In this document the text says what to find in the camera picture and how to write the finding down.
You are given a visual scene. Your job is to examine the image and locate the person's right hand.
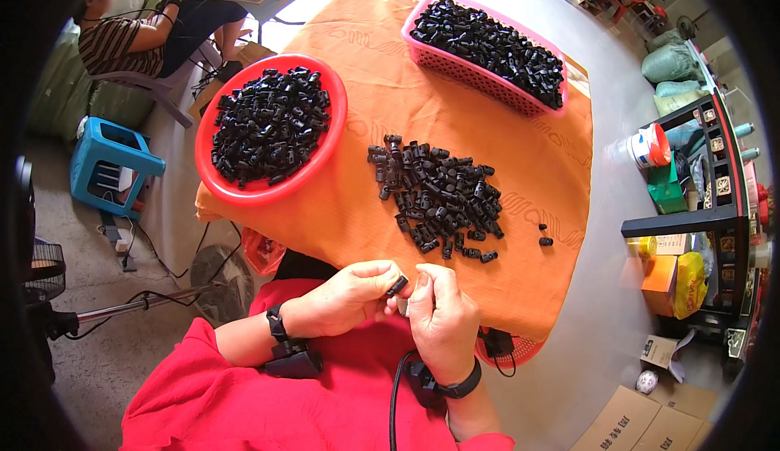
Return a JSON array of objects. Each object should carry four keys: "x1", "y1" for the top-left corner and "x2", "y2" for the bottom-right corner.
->
[{"x1": 405, "y1": 262, "x2": 482, "y2": 386}]

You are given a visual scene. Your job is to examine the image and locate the person's left hand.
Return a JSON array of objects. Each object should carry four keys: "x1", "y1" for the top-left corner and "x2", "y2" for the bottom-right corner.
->
[{"x1": 282, "y1": 260, "x2": 410, "y2": 338}]

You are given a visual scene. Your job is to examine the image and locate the person's legs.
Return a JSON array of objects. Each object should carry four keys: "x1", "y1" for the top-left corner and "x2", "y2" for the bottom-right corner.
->
[{"x1": 272, "y1": 248, "x2": 340, "y2": 282}]

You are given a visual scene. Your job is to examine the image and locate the black wrist band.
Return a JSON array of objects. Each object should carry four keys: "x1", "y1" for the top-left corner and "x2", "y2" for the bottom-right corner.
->
[
  {"x1": 262, "y1": 303, "x2": 324, "y2": 380},
  {"x1": 405, "y1": 356, "x2": 483, "y2": 410}
]

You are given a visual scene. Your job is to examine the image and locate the black power adapter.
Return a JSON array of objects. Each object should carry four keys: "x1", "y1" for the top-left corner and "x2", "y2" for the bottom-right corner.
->
[{"x1": 481, "y1": 327, "x2": 516, "y2": 359}]

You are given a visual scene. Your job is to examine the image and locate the red mesh basket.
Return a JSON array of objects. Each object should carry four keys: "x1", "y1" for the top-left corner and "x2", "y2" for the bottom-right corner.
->
[{"x1": 474, "y1": 328, "x2": 547, "y2": 371}]

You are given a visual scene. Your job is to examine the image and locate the orange plastic bag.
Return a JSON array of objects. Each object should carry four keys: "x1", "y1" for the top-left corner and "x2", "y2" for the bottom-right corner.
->
[{"x1": 241, "y1": 227, "x2": 287, "y2": 278}]

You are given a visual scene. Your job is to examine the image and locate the orange table cloth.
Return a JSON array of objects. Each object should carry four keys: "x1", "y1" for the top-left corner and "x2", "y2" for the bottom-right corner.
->
[{"x1": 195, "y1": 0, "x2": 594, "y2": 345}]

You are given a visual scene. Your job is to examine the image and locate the person's body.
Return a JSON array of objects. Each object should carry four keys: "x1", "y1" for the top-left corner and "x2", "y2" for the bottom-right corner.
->
[{"x1": 119, "y1": 278, "x2": 516, "y2": 451}]

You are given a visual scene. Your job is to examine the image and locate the red round plastic basin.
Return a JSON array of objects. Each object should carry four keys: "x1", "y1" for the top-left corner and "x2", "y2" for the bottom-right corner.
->
[{"x1": 194, "y1": 54, "x2": 349, "y2": 207}]

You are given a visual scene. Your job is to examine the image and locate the heap of locks in basin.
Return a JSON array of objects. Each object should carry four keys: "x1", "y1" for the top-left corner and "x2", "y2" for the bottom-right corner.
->
[{"x1": 211, "y1": 66, "x2": 332, "y2": 189}]

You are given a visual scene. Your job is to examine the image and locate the yellow tin can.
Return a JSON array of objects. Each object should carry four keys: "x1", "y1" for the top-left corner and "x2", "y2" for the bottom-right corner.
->
[{"x1": 627, "y1": 235, "x2": 659, "y2": 260}]

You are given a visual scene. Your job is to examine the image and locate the brown cardboard boxes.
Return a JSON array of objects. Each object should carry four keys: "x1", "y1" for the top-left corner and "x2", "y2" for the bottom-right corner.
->
[{"x1": 569, "y1": 382, "x2": 721, "y2": 451}]

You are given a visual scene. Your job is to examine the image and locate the small open printed box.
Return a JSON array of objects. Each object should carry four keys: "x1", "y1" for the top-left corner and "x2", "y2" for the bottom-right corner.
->
[{"x1": 639, "y1": 328, "x2": 697, "y2": 384}]

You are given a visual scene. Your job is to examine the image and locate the orange carton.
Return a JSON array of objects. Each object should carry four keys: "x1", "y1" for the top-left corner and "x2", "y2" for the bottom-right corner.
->
[{"x1": 640, "y1": 254, "x2": 679, "y2": 318}]

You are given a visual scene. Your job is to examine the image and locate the white power strip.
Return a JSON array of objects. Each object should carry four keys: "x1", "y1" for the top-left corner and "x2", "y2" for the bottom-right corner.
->
[{"x1": 100, "y1": 210, "x2": 139, "y2": 273}]

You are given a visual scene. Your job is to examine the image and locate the yellow plastic bag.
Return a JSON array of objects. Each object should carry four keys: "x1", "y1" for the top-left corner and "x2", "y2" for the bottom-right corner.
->
[{"x1": 673, "y1": 251, "x2": 709, "y2": 321}]

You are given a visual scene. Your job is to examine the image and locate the pink plastic basket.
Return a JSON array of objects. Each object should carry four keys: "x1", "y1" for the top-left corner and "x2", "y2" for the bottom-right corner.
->
[{"x1": 400, "y1": 0, "x2": 569, "y2": 118}]

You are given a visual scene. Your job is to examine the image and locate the flat brown cardboard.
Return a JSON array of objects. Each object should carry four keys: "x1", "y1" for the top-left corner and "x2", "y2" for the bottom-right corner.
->
[{"x1": 188, "y1": 40, "x2": 278, "y2": 120}]

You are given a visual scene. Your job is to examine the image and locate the green paper bag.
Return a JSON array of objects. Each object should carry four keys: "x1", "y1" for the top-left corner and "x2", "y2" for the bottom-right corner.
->
[{"x1": 646, "y1": 160, "x2": 689, "y2": 215}]

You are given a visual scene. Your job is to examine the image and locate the blue plastic stool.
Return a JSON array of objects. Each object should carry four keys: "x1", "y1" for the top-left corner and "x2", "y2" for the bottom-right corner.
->
[{"x1": 69, "y1": 116, "x2": 167, "y2": 221}]

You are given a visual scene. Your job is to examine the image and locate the white paint bucket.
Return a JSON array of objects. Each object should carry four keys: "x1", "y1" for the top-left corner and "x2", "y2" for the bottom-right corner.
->
[{"x1": 626, "y1": 122, "x2": 673, "y2": 169}]

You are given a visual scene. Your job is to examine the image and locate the heap of locks in basket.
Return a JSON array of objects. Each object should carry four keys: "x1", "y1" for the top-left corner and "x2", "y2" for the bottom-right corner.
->
[{"x1": 409, "y1": 0, "x2": 566, "y2": 111}]

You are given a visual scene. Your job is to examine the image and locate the grey plastic chair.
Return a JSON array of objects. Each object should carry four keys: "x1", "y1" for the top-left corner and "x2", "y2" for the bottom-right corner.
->
[{"x1": 90, "y1": 40, "x2": 223, "y2": 129}]

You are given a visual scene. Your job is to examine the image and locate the dark shelf unit with goods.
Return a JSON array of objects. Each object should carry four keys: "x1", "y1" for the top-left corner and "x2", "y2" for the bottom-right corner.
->
[{"x1": 621, "y1": 39, "x2": 774, "y2": 379}]

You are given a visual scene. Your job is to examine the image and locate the heap of green sacks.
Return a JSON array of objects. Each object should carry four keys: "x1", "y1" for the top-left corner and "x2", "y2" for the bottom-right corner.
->
[{"x1": 27, "y1": 17, "x2": 156, "y2": 142}]

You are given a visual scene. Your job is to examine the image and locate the pile of green grey sacks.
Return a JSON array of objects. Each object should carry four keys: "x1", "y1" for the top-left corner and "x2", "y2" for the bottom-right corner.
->
[{"x1": 640, "y1": 28, "x2": 711, "y2": 117}]

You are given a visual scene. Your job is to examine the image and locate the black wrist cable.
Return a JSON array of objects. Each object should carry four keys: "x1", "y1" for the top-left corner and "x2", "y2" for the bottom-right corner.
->
[{"x1": 389, "y1": 350, "x2": 423, "y2": 451}]

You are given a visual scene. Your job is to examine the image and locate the loose pile of cord locks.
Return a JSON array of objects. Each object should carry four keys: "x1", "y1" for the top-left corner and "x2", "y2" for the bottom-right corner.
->
[{"x1": 367, "y1": 134, "x2": 506, "y2": 265}]

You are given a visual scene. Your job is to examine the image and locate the pedestal fan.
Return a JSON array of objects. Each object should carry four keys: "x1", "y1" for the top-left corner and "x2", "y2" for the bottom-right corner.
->
[{"x1": 23, "y1": 237, "x2": 256, "y2": 342}]

